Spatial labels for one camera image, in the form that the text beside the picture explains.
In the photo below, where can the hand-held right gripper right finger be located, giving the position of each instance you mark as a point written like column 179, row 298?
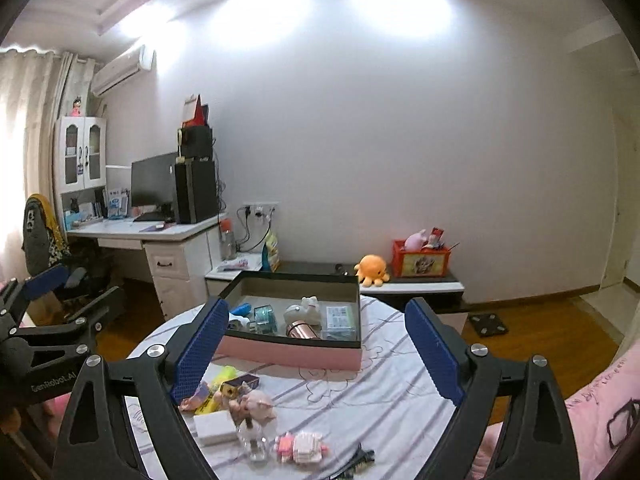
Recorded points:
column 435, row 350

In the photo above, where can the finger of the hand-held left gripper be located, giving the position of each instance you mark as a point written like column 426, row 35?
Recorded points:
column 45, row 280
column 100, row 302

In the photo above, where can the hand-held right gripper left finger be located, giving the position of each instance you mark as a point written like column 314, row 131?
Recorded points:
column 200, row 350

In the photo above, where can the teal clear plastic box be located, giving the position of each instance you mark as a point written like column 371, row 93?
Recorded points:
column 265, row 319

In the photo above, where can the pink pig doll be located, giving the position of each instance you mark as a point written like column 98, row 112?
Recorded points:
column 257, row 402

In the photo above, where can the white power adapter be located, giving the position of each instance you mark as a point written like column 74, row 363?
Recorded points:
column 215, row 430

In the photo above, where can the pink box with black rim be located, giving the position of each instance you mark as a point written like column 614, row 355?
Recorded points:
column 295, row 355

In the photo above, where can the clear box with green label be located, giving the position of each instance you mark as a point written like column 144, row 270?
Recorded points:
column 341, row 322

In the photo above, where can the rose gold metal canister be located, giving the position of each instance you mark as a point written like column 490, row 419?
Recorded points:
column 301, row 331

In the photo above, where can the clear glass bottle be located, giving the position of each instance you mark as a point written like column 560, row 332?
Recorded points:
column 251, row 442

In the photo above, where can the white cat figurine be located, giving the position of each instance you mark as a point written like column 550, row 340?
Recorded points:
column 302, row 310

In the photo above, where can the black hair clips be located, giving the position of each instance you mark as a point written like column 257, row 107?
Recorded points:
column 357, row 460

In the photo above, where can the pink white block toy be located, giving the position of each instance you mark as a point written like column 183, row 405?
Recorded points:
column 302, row 447

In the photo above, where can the black office chair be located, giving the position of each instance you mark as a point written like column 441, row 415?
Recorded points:
column 85, row 270

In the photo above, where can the grey patterned jacket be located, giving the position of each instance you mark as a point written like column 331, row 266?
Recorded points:
column 42, row 240

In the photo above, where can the small pink toy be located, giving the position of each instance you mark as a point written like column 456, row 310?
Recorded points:
column 196, row 400

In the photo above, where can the small yellow black box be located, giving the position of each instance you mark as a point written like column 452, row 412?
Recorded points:
column 230, row 391

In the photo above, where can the black bathroom scale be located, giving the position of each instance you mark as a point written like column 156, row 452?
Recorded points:
column 487, row 325

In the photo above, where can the low black-topped cabinet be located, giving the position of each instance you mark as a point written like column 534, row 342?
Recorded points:
column 415, row 287

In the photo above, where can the white nightstand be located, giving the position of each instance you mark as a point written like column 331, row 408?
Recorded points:
column 220, row 282

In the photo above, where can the white computer desk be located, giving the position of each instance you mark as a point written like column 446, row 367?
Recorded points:
column 165, row 265

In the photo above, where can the red printed crate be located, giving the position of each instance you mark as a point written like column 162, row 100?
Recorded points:
column 422, row 262

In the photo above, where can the papers on nightstand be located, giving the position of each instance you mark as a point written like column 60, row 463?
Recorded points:
column 234, row 264

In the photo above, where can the purple mouse pad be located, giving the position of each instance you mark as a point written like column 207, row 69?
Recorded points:
column 155, row 227

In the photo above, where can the white striped tablecloth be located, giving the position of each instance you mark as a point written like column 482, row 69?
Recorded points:
column 360, row 410

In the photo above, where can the blue and white box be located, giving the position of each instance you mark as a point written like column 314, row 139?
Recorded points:
column 117, row 205

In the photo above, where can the black keyboard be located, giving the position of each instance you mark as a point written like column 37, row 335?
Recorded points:
column 150, row 216

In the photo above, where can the orange octopus plush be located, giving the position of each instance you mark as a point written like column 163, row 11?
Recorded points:
column 372, row 270

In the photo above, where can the clear bottle with red cap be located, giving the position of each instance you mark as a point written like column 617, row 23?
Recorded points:
column 227, row 242

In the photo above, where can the pink plush toy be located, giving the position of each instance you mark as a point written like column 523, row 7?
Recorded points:
column 416, row 240

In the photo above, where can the red card in crate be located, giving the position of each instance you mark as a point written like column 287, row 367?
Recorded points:
column 437, row 236

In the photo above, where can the colourful snack bag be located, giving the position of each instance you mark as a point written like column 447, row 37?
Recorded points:
column 272, row 252

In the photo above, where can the white glass-door hutch cabinet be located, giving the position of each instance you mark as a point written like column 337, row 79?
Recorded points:
column 80, row 152

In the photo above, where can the black computer monitor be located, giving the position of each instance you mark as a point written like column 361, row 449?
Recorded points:
column 152, row 180

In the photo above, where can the beige window curtain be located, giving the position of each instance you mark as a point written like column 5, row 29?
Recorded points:
column 25, row 135

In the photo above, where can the black computer tower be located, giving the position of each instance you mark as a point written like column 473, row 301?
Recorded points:
column 197, row 192

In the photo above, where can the pink printed quilt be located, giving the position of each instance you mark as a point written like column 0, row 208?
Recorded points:
column 590, row 410

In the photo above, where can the small pink doll figurine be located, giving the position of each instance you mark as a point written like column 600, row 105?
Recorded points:
column 77, row 106

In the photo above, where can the black speaker box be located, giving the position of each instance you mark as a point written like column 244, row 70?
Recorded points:
column 196, row 143

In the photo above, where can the red and white calendar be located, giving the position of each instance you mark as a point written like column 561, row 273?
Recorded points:
column 195, row 112

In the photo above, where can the white room door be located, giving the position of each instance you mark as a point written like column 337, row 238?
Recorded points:
column 615, row 200

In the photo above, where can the white wall power outlet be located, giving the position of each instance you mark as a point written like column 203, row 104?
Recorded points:
column 260, row 209

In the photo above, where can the white wall air conditioner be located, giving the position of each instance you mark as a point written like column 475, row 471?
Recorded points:
column 120, row 70

